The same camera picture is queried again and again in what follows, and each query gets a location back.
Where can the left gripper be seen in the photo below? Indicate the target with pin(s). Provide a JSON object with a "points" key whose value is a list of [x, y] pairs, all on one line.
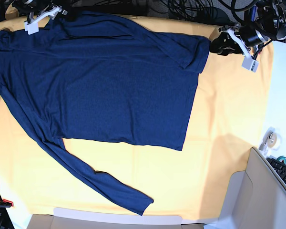
{"points": [[250, 38]]}

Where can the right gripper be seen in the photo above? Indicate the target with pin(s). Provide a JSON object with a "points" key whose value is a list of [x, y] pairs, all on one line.
{"points": [[39, 9]]}

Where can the navy blue long-sleeve shirt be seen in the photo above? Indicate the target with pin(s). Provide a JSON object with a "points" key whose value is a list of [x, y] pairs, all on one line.
{"points": [[105, 78]]}

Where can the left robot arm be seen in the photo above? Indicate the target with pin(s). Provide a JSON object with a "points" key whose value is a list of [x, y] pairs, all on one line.
{"points": [[258, 24]]}

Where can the clear tape dispenser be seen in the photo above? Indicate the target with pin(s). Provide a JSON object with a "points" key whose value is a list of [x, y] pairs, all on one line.
{"points": [[272, 140]]}

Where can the green tape roll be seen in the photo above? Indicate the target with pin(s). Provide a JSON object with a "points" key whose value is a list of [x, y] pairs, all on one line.
{"points": [[282, 159]]}

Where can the cardboard box right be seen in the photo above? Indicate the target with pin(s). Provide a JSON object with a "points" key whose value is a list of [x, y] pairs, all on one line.
{"points": [[255, 198]]}

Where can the cardboard box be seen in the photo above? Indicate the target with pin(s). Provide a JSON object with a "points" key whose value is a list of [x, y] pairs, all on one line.
{"points": [[63, 218], [255, 198]]}

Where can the red black clamp bottom left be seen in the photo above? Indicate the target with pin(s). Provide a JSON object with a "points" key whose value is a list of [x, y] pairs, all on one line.
{"points": [[6, 204]]}

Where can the cardboard box bottom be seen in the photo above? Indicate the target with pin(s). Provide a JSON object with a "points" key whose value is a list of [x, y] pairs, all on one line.
{"points": [[63, 218]]}

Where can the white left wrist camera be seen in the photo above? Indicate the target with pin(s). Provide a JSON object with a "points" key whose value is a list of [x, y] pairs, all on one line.
{"points": [[250, 64]]}

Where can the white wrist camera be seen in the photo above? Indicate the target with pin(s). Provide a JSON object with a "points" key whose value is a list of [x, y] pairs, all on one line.
{"points": [[250, 64], [31, 25]]}

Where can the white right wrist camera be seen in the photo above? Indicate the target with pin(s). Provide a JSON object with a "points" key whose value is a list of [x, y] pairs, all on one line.
{"points": [[31, 25]]}

